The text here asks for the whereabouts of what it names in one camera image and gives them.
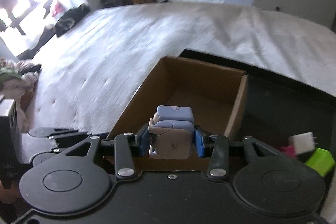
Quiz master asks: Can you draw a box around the blue grey toy figure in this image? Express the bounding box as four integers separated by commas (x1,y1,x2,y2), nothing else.
148,105,195,160

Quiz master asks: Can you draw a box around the pink dress doll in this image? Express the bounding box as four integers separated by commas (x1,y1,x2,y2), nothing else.
279,145,297,159

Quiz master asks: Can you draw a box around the white charger plug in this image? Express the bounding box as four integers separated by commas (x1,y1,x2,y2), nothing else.
288,132,315,155

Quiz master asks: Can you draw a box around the green toy box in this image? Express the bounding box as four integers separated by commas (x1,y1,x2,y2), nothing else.
305,148,335,177

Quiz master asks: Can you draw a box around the brown cardboard box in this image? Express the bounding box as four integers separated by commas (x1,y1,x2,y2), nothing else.
109,57,248,173

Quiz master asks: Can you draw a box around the white bed blanket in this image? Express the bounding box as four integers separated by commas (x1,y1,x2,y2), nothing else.
26,2,335,132

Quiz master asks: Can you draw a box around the black tray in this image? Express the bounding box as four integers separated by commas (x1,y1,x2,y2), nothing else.
15,48,336,177

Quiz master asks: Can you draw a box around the black bag on bed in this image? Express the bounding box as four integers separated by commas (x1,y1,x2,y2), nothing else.
54,3,91,38

